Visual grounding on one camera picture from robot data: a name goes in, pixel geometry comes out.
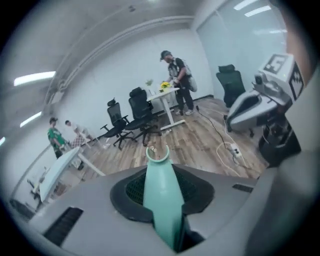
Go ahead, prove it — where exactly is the white cable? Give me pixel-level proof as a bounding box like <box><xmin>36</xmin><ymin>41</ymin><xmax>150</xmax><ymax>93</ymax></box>
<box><xmin>199</xmin><ymin>103</ymin><xmax>253</xmax><ymax>179</ymax></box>

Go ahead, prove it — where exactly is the yellow flower bouquet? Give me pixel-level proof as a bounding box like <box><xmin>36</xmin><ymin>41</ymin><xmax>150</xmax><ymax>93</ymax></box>
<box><xmin>159</xmin><ymin>80</ymin><xmax>173</xmax><ymax>94</ymax></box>

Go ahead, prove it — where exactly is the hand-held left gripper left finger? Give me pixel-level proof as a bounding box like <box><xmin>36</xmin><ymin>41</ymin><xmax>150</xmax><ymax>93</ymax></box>
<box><xmin>109</xmin><ymin>168</ymin><xmax>154</xmax><ymax>223</ymax></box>

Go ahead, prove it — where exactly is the checkered cloth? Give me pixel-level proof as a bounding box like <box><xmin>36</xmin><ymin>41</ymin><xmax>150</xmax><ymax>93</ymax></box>
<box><xmin>69</xmin><ymin>136</ymin><xmax>86</xmax><ymax>151</ymax></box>

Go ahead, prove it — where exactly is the white standing desk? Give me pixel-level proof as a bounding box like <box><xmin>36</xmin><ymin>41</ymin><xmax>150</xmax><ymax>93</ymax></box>
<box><xmin>37</xmin><ymin>145</ymin><xmax>106</xmax><ymax>204</ymax></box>
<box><xmin>145</xmin><ymin>86</ymin><xmax>187</xmax><ymax>132</ymax></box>

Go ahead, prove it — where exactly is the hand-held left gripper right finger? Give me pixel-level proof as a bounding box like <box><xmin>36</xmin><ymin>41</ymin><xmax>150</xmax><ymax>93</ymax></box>
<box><xmin>172</xmin><ymin>164</ymin><xmax>216</xmax><ymax>216</ymax></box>

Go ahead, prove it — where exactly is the black trash can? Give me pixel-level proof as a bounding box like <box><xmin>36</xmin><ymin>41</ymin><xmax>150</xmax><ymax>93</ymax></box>
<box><xmin>258</xmin><ymin>117</ymin><xmax>302</xmax><ymax>169</ymax></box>

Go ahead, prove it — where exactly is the person's right forearm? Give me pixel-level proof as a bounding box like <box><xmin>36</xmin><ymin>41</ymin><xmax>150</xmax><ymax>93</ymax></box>
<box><xmin>281</xmin><ymin>9</ymin><xmax>302</xmax><ymax>55</ymax></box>

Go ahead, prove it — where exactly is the dark green office chair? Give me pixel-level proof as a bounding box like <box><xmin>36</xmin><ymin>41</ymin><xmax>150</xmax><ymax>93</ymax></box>
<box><xmin>215</xmin><ymin>64</ymin><xmax>247</xmax><ymax>109</ymax></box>

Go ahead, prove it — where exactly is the black cable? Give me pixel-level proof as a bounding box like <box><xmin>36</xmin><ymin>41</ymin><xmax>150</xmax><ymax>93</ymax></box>
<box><xmin>196</xmin><ymin>106</ymin><xmax>240</xmax><ymax>165</ymax></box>

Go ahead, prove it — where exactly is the ceiling light panel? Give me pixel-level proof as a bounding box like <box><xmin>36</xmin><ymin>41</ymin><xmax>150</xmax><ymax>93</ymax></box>
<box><xmin>243</xmin><ymin>5</ymin><xmax>272</xmax><ymax>18</ymax></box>
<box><xmin>19</xmin><ymin>110</ymin><xmax>43</xmax><ymax>129</ymax></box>
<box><xmin>13</xmin><ymin>70</ymin><xmax>57</xmax><ymax>87</ymax></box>

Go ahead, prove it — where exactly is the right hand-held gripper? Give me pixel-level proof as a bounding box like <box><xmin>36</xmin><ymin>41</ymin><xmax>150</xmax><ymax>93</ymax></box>
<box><xmin>226</xmin><ymin>52</ymin><xmax>306</xmax><ymax>133</ymax></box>

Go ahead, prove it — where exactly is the black office chair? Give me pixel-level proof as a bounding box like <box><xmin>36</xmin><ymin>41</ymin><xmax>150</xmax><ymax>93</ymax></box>
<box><xmin>123</xmin><ymin>86</ymin><xmax>163</xmax><ymax>147</ymax></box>
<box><xmin>99</xmin><ymin>98</ymin><xmax>139</xmax><ymax>151</ymax></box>

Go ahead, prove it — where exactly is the white power strip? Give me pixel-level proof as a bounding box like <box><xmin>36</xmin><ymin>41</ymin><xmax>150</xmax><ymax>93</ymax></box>
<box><xmin>229</xmin><ymin>143</ymin><xmax>243</xmax><ymax>159</ymax></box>

